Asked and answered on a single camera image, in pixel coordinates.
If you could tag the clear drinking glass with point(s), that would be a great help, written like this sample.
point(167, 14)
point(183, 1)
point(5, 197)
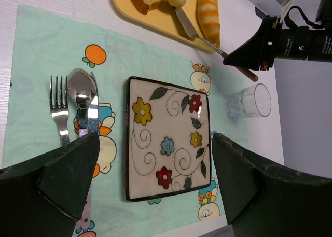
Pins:
point(251, 102)

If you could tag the striped orange bread roll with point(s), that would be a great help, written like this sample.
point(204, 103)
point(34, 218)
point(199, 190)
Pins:
point(208, 18)

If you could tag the square floral ceramic plate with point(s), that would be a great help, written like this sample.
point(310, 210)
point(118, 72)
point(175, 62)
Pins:
point(168, 141)

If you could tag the silver spoon pink handle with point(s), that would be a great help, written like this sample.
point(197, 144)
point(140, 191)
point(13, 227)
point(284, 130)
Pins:
point(82, 91)

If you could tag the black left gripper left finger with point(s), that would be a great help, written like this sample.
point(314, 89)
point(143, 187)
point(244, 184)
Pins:
point(46, 195)

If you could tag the steel spatula wooden handle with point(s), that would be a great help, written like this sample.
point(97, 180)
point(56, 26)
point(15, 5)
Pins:
point(192, 33)

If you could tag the silver fork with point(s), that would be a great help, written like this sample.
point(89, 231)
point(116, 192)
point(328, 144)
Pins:
point(59, 107)

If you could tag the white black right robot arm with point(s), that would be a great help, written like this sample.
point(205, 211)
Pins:
point(297, 15)

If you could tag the dark blue table label right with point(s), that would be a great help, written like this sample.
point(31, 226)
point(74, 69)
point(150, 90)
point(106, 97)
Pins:
point(259, 13)

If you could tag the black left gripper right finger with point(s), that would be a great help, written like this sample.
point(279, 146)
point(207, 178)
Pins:
point(264, 198)

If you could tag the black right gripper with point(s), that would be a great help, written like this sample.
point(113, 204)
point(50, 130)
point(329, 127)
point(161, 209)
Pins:
point(310, 43)

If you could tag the silver knife pink handle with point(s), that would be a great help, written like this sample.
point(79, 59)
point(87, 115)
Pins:
point(93, 122)

